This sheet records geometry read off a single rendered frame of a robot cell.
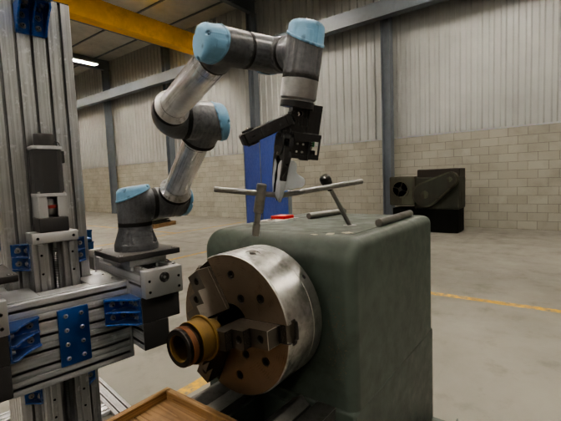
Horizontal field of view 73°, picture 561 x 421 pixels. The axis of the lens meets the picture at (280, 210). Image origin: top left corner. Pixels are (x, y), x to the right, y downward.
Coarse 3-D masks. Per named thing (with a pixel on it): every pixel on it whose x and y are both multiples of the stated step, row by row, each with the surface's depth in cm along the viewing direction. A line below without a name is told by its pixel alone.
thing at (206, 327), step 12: (192, 324) 74; (204, 324) 75; (216, 324) 78; (168, 336) 74; (180, 336) 72; (192, 336) 72; (204, 336) 73; (216, 336) 75; (168, 348) 75; (180, 348) 77; (192, 348) 71; (204, 348) 72; (216, 348) 75; (180, 360) 73; (192, 360) 71; (204, 360) 74
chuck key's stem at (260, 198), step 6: (258, 186) 81; (264, 186) 81; (258, 192) 81; (264, 192) 81; (258, 198) 81; (264, 198) 81; (258, 204) 81; (264, 204) 82; (258, 210) 81; (258, 216) 82; (258, 222) 82; (252, 228) 84; (258, 228) 83; (252, 234) 83; (258, 234) 83
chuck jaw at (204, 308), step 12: (204, 264) 88; (192, 276) 85; (204, 276) 84; (204, 288) 82; (216, 288) 84; (192, 300) 82; (204, 300) 80; (216, 300) 83; (192, 312) 79; (204, 312) 79; (216, 312) 81
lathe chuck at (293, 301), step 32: (224, 256) 84; (256, 256) 83; (192, 288) 91; (224, 288) 84; (256, 288) 79; (288, 288) 79; (224, 320) 89; (288, 320) 75; (256, 352) 80; (288, 352) 75; (224, 384) 87; (256, 384) 81
